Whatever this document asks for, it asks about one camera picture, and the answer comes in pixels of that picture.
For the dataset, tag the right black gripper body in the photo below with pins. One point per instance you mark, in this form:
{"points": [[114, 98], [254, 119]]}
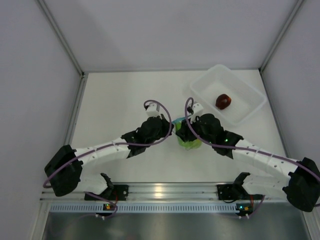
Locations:
{"points": [[196, 126]]}

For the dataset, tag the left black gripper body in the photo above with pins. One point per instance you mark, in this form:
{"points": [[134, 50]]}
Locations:
{"points": [[162, 132]]}

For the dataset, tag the clear zip top bag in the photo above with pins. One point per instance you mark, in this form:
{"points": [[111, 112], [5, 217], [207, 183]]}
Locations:
{"points": [[184, 132]]}

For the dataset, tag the red fake apple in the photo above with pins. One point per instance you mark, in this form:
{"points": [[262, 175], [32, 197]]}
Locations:
{"points": [[222, 101]]}

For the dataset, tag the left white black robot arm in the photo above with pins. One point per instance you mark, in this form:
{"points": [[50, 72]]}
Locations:
{"points": [[77, 169]]}

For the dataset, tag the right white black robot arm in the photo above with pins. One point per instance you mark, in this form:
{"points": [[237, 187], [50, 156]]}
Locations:
{"points": [[297, 181]]}

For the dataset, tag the green fake food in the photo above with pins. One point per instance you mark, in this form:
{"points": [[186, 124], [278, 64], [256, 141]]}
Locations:
{"points": [[187, 145]]}

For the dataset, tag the clear plastic bin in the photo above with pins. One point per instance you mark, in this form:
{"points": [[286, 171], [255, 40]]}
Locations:
{"points": [[219, 80]]}

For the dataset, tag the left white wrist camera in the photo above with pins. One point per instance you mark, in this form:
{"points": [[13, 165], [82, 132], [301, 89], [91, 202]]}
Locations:
{"points": [[153, 110]]}

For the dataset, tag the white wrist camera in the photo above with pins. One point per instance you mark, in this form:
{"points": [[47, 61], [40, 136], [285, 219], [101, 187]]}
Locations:
{"points": [[195, 109], [153, 110]]}

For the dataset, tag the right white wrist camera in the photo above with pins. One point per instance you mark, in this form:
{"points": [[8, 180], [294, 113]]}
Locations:
{"points": [[195, 109]]}

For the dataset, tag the aluminium mounting rail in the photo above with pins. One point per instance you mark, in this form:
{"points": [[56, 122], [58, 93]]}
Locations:
{"points": [[188, 191]]}

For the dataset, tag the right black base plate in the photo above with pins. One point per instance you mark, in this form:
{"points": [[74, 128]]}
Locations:
{"points": [[231, 192]]}

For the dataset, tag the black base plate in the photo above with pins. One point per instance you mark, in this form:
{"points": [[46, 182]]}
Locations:
{"points": [[119, 192], [231, 192]]}

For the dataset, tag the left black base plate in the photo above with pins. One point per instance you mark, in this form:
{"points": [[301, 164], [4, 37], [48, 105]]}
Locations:
{"points": [[119, 192]]}

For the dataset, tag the left aluminium frame post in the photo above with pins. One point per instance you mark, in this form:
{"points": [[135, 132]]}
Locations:
{"points": [[59, 34]]}

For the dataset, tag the aluminium frame post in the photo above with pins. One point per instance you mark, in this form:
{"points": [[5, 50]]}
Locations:
{"points": [[294, 11], [59, 34]]}

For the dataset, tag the white slotted cable duct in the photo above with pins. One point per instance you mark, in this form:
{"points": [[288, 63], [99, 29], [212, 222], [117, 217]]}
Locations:
{"points": [[105, 208]]}

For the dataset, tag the right aluminium frame post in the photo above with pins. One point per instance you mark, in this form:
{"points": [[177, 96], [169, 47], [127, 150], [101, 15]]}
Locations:
{"points": [[294, 11]]}

